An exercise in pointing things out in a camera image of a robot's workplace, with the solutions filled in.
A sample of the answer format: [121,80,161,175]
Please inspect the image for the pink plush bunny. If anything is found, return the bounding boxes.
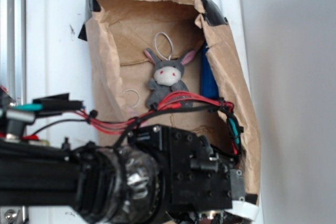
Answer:
[122,89,141,116]

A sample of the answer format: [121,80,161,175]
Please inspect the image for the brown paper bag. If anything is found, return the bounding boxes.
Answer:
[80,0,260,207]

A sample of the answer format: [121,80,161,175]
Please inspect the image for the aluminium frame rail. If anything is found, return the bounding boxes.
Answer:
[0,0,29,224]

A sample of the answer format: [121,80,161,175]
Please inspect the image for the black mounting bracket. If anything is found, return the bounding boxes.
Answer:
[1,85,17,109]

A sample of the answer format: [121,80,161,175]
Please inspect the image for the grey plush bunny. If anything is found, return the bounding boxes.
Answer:
[144,48,196,109]

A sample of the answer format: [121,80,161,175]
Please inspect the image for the red and black cable bundle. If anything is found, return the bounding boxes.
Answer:
[23,90,244,166]

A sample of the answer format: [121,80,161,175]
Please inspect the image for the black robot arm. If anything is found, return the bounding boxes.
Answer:
[1,91,259,223]

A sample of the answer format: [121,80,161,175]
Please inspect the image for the blue plastic bottle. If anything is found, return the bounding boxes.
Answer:
[201,42,219,99]

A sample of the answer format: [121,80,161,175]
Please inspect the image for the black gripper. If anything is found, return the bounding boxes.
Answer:
[128,125,259,221]

